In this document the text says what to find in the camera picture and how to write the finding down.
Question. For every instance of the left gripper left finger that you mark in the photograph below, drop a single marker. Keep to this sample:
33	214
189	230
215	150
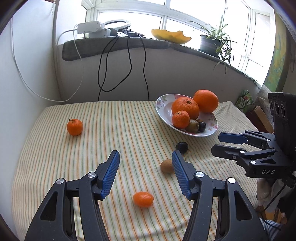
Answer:
54	219

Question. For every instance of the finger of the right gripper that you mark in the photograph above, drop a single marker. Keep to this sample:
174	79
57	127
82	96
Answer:
233	137
242	157

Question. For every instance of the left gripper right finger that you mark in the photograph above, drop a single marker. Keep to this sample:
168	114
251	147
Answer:
237	219

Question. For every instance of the large smooth orange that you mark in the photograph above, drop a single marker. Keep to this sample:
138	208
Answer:
206	100

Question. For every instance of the medium tangerine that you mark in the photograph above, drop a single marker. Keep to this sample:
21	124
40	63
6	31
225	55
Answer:
180	119

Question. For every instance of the large textured orange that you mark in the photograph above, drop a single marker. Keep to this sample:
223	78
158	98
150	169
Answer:
188	105

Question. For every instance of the brown kiwi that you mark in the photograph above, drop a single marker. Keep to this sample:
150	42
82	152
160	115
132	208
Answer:
167	167

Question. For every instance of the small oval mandarin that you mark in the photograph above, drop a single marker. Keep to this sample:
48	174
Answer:
143	199

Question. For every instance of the right hand white glove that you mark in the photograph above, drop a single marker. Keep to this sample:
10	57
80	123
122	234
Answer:
267	189

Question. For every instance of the green snack packet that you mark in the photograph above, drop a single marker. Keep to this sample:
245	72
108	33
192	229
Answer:
244	101

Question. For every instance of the dark plum in plate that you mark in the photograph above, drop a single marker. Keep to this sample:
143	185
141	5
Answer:
202	126

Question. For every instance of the kiwi in plate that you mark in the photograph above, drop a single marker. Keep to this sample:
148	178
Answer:
193	126

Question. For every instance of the floral white plate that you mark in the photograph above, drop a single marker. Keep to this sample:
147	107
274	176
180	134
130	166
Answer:
163	108

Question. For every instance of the striped tablecloth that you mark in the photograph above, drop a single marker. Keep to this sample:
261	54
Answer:
143	140

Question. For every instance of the small tangerine with stem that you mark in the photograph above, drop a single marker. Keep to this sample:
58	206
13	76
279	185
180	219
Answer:
74	127

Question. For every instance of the potted spider plant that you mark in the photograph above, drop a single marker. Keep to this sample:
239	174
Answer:
217	43

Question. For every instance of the yellow wavy bowl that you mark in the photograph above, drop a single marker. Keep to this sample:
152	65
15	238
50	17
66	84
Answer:
173	37

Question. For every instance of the grey windowsill mat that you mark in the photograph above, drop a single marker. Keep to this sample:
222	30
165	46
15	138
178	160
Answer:
168	66

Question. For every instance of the white power strip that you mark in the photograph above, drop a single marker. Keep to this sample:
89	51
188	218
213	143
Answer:
94	29

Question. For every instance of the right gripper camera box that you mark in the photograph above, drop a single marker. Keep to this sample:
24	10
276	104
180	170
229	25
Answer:
283	109

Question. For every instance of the ring light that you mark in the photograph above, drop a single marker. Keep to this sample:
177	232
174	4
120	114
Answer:
119	25

